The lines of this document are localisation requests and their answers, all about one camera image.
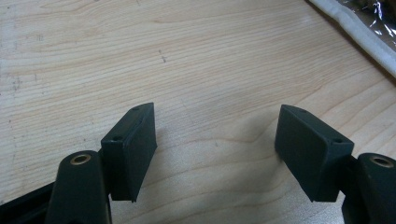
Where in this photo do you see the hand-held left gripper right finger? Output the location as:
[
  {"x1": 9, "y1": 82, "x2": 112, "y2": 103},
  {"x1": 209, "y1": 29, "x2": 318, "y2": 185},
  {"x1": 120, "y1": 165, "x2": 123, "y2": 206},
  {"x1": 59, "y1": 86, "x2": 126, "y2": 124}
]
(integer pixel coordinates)
[{"x1": 274, "y1": 104, "x2": 356, "y2": 203}]

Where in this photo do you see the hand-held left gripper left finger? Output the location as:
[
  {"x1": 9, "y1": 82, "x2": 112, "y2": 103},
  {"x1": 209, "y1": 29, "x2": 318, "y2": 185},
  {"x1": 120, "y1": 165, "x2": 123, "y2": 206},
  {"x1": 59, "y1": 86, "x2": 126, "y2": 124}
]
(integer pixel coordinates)
[{"x1": 100, "y1": 102, "x2": 159, "y2": 203}]

